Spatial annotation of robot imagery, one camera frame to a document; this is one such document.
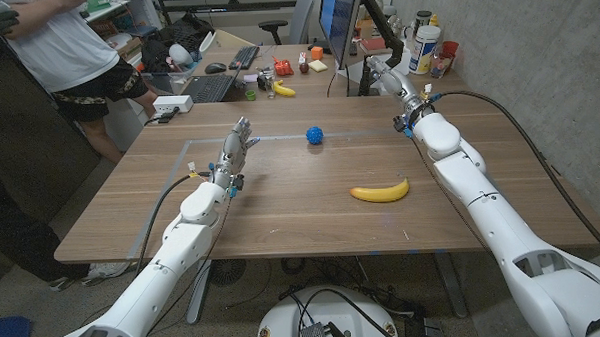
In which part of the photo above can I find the person in dark clothes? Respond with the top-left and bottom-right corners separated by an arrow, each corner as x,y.
0,4 -> 130,295

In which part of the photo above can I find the red orange toy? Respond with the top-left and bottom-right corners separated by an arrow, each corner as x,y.
272,56 -> 295,77

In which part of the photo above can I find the red book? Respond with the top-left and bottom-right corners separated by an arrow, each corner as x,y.
358,36 -> 388,52

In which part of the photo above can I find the white power strip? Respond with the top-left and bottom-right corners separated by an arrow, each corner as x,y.
151,94 -> 195,116

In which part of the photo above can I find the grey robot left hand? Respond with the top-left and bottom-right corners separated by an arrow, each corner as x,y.
210,115 -> 263,193

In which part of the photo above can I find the black laptop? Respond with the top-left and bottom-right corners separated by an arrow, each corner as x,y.
179,64 -> 244,105

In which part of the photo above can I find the computer monitor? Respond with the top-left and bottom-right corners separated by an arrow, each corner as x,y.
317,0 -> 367,72

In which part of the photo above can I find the black keyboard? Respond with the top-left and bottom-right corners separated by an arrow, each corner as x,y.
227,45 -> 262,71

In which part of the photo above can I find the grey office chair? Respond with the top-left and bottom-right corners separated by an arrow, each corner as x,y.
257,0 -> 318,47

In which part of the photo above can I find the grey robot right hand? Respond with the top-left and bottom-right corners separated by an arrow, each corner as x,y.
365,53 -> 424,116

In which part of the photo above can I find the black round fan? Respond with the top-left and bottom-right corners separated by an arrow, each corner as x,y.
207,258 -> 249,288

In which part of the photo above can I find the small yellow banana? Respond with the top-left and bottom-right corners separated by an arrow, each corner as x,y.
272,79 -> 296,98

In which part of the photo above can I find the white shelf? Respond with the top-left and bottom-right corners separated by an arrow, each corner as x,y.
81,0 -> 165,72

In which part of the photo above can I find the clear plastic cup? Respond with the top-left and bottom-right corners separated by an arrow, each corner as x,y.
428,50 -> 453,80

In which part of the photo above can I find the black backpack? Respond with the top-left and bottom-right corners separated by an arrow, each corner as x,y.
139,10 -> 217,75

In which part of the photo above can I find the person in white t-shirt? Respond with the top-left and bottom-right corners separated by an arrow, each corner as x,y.
0,0 -> 161,170

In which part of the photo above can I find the grey table leg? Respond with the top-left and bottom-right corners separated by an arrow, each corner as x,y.
432,250 -> 469,320
182,259 -> 216,327

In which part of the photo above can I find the large yellow banana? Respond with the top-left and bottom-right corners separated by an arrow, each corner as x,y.
348,177 -> 411,205

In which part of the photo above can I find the white canister with label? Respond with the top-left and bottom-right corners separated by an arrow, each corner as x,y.
406,23 -> 443,77

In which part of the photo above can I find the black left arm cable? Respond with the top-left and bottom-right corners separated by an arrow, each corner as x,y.
129,172 -> 215,275

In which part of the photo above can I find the jar with dark lid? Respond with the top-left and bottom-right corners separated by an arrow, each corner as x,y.
413,9 -> 434,30

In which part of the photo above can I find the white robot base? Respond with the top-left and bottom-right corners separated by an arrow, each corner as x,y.
253,283 -> 400,337

